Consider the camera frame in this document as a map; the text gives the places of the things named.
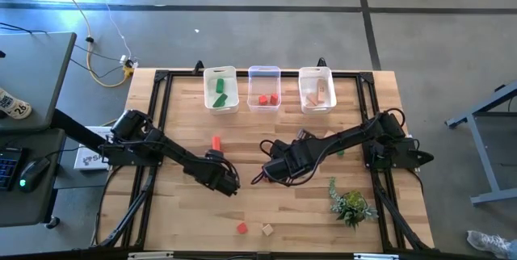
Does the black computer mouse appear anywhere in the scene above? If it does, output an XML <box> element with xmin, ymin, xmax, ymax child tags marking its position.
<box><xmin>18</xmin><ymin>157</ymin><xmax>52</xmax><ymax>194</ymax></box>

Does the yellow floor cable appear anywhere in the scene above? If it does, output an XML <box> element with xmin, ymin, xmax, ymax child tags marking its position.
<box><xmin>44</xmin><ymin>0</ymin><xmax>135</xmax><ymax>89</ymax></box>

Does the person's gray shoe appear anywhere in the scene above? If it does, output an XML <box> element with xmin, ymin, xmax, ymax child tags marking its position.
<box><xmin>467</xmin><ymin>230</ymin><xmax>517</xmax><ymax>259</ymax></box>

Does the white power plug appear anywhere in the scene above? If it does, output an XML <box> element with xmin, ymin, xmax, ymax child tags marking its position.
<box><xmin>119</xmin><ymin>53</ymin><xmax>139</xmax><ymax>69</ymax></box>

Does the white printed can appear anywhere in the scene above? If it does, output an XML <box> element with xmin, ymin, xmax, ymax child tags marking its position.
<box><xmin>0</xmin><ymin>87</ymin><xmax>32</xmax><ymax>120</ymax></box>

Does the gray desk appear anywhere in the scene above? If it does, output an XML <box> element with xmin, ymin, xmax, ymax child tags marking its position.
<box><xmin>0</xmin><ymin>31</ymin><xmax>78</xmax><ymax>229</ymax></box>

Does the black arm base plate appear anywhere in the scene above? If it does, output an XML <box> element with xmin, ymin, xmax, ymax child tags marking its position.
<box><xmin>362</xmin><ymin>136</ymin><xmax>435</xmax><ymax>171</ymax></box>
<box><xmin>99</xmin><ymin>140</ymin><xmax>166</xmax><ymax>167</ymax></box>

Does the artificial green plant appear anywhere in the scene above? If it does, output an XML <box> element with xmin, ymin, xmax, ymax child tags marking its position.
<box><xmin>327</xmin><ymin>177</ymin><xmax>380</xmax><ymax>230</ymax></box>

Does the black aluminium table frame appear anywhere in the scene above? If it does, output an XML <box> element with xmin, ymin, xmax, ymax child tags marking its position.
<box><xmin>90</xmin><ymin>61</ymin><xmax>435</xmax><ymax>255</ymax></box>

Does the black backlit keyboard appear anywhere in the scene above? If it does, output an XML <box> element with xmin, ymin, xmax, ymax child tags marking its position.
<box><xmin>0</xmin><ymin>145</ymin><xmax>23</xmax><ymax>191</ymax></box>

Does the blue-gray table frame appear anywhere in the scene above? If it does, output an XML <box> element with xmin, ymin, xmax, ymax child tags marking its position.
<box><xmin>444</xmin><ymin>81</ymin><xmax>517</xmax><ymax>207</ymax></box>

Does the silver metal bracket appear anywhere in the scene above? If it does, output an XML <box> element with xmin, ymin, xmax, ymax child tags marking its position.
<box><xmin>128</xmin><ymin>251</ymin><xmax>174</xmax><ymax>260</ymax></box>
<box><xmin>354</xmin><ymin>253</ymin><xmax>401</xmax><ymax>260</ymax></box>

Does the white plastic bin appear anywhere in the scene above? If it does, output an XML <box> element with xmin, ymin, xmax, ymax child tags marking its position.
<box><xmin>203</xmin><ymin>65</ymin><xmax>241</xmax><ymax>115</ymax></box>
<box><xmin>298</xmin><ymin>65</ymin><xmax>338</xmax><ymax>115</ymax></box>

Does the white printed box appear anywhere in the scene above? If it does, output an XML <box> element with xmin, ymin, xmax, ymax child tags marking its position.
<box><xmin>74</xmin><ymin>125</ymin><xmax>112</xmax><ymax>171</ymax></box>

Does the white floor cable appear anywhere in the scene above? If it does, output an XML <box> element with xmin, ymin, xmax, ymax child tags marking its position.
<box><xmin>96</xmin><ymin>0</ymin><xmax>134</xmax><ymax>63</ymax></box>

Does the clear plastic bin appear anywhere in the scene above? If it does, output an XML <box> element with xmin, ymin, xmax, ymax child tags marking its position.
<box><xmin>246</xmin><ymin>65</ymin><xmax>282</xmax><ymax>114</ymax></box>

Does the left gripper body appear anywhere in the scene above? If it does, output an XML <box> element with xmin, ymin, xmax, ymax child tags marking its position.
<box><xmin>204</xmin><ymin>161</ymin><xmax>242</xmax><ymax>198</ymax></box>

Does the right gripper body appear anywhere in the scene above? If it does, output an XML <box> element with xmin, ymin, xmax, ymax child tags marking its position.
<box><xmin>261</xmin><ymin>146</ymin><xmax>309</xmax><ymax>187</ymax></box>

